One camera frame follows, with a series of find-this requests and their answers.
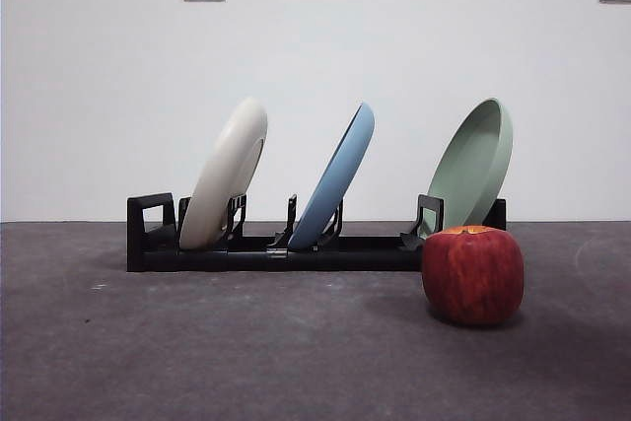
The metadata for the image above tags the pale cream yellow plate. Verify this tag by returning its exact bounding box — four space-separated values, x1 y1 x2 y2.
177 97 269 250

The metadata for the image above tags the red apple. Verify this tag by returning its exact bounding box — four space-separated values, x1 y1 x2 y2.
421 225 526 327

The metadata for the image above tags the blue plate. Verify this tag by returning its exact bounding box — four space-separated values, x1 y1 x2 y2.
287 102 377 252

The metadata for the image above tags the black plate rack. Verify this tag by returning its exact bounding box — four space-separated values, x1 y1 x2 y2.
126 192 508 273

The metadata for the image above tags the green plate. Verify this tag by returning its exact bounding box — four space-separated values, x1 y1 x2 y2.
424 98 515 241

